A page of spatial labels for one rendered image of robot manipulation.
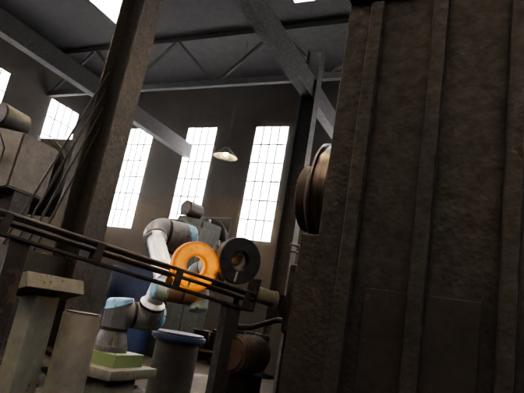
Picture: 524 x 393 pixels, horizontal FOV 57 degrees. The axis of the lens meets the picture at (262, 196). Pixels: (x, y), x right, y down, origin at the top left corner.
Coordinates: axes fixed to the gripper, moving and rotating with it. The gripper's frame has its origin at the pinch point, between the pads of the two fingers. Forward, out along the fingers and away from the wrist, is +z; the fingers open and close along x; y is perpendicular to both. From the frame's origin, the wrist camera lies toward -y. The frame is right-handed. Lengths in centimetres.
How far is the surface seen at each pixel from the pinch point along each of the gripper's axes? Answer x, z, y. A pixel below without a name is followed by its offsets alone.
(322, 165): 28.3, 10.2, 39.1
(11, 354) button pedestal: -57, -42, -33
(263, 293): 10.6, -0.8, -11.1
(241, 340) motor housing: 4.5, -3.7, -26.7
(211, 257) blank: -10.1, 0.2, -3.3
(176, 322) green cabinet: 133, -378, 59
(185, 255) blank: -19.1, -0.2, -4.4
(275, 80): 415, -622, 710
